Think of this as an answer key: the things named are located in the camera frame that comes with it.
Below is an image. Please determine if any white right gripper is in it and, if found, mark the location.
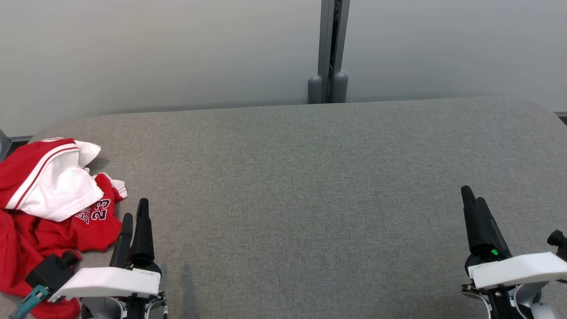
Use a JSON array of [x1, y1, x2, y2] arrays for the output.
[[461, 185, 567, 291]]

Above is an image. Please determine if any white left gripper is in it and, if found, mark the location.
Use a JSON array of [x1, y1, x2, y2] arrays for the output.
[[48, 198, 163, 304]]

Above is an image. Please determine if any red basketball shorts white trim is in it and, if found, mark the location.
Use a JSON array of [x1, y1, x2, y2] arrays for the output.
[[0, 172, 129, 319]]

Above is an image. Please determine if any red Bulls basketball jersey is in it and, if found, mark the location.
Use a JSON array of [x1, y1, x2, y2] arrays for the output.
[[0, 137, 103, 222]]

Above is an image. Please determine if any teal left camera connector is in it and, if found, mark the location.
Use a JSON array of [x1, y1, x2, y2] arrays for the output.
[[9, 285, 50, 319]]

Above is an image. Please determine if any grey rounded post foot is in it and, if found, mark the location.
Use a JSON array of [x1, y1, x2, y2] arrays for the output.
[[308, 75, 323, 105], [332, 72, 349, 104]]

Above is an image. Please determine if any grey metal partition post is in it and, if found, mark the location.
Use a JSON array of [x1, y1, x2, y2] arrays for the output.
[[316, 0, 351, 104]]

